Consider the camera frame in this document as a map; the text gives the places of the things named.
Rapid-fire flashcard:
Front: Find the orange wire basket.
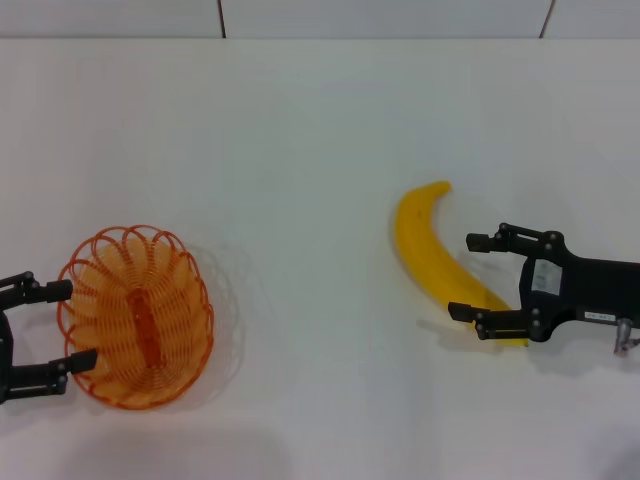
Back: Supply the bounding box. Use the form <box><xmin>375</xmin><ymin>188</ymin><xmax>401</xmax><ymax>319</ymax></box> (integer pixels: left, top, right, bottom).
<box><xmin>57</xmin><ymin>224</ymin><xmax>215</xmax><ymax>412</ymax></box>

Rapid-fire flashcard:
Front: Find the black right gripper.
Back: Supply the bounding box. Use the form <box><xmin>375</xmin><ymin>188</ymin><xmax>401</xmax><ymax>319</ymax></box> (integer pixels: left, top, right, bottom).
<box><xmin>447</xmin><ymin>223</ymin><xmax>640</xmax><ymax>344</ymax></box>

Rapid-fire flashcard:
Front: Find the metal right gripper connector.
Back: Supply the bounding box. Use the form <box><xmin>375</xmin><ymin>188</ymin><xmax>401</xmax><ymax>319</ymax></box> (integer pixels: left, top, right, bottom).
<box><xmin>613</xmin><ymin>317</ymin><xmax>640</xmax><ymax>356</ymax></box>

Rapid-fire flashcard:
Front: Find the yellow banana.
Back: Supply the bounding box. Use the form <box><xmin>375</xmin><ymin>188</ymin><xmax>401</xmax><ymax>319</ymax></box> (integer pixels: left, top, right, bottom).
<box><xmin>393</xmin><ymin>179</ymin><xmax>530</xmax><ymax>349</ymax></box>

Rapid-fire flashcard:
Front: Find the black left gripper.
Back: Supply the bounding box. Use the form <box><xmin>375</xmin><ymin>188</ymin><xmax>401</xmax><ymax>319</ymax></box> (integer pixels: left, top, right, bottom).
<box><xmin>0</xmin><ymin>271</ymin><xmax>99</xmax><ymax>404</ymax></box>

